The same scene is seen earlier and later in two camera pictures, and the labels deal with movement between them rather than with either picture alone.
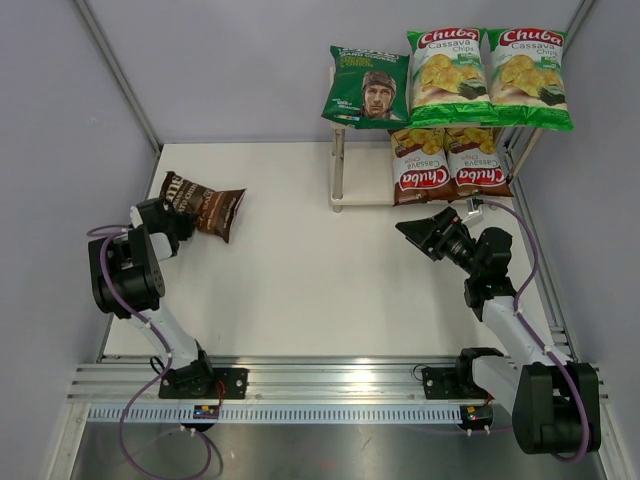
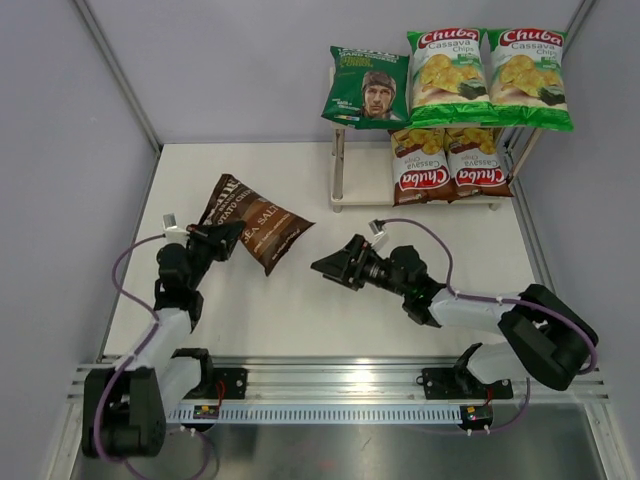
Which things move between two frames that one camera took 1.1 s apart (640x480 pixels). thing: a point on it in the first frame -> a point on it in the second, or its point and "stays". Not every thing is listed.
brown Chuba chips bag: [421, 171] stays
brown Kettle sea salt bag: [211, 210] -> [269, 230]
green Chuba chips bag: [450, 79] stays
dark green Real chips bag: [368, 90] stays
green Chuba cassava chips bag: [527, 78] stays
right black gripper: [422, 232] -> [335, 266]
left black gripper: [187, 221] -> [220, 238]
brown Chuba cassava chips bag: [473, 163] stays
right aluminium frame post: [583, 10] stays
